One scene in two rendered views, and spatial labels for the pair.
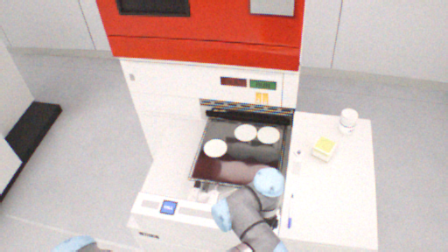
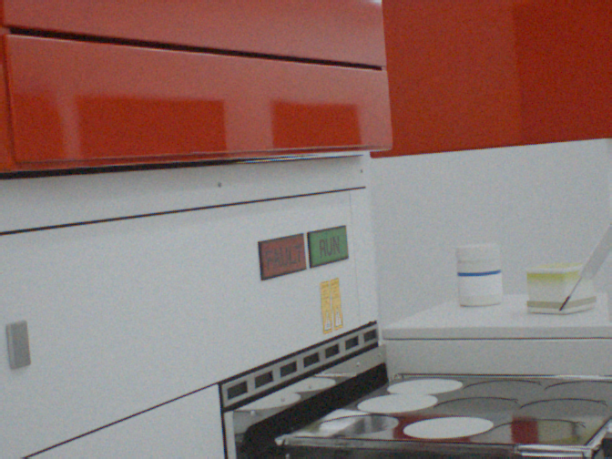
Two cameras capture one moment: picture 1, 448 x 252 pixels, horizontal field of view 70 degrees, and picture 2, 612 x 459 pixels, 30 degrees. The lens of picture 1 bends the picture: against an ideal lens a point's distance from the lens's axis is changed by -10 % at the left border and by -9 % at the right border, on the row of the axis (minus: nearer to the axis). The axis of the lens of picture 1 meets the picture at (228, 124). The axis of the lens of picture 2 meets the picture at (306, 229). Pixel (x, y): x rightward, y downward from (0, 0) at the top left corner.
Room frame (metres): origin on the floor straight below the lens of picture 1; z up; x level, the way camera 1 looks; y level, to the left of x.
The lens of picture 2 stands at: (0.86, 1.35, 1.21)
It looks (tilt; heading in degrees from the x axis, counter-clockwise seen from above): 3 degrees down; 282
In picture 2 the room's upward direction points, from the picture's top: 5 degrees counter-clockwise
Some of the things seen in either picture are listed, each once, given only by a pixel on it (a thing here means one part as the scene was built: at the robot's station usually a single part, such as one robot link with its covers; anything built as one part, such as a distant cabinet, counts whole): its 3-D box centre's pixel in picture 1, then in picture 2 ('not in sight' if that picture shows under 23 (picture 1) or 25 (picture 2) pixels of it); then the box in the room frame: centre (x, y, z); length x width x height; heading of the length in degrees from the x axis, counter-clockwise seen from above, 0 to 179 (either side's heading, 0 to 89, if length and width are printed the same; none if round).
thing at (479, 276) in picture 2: (347, 122); (479, 274); (0.98, -0.50, 1.01); 0.07 x 0.07 x 0.10
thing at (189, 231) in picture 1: (205, 222); not in sight; (0.63, 0.12, 0.89); 0.55 x 0.09 x 0.14; 75
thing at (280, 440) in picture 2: (199, 146); (423, 446); (1.01, 0.13, 0.90); 0.37 x 0.01 x 0.01; 165
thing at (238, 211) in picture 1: (239, 213); not in sight; (0.42, -0.01, 1.33); 0.11 x 0.11 x 0.08; 30
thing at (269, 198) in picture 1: (267, 190); not in sight; (0.48, -0.08, 1.33); 0.09 x 0.08 x 0.11; 120
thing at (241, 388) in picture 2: (245, 106); (309, 360); (1.18, -0.08, 0.96); 0.44 x 0.01 x 0.02; 75
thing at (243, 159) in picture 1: (240, 150); (475, 408); (0.96, -0.04, 0.90); 0.34 x 0.34 x 0.01; 75
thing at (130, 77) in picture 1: (207, 91); (229, 336); (1.23, 0.08, 1.02); 0.82 x 0.03 x 0.40; 75
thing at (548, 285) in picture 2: (324, 150); (560, 288); (0.85, -0.37, 1.00); 0.07 x 0.07 x 0.07; 50
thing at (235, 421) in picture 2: (245, 116); (317, 409); (1.17, -0.08, 0.89); 0.44 x 0.02 x 0.10; 75
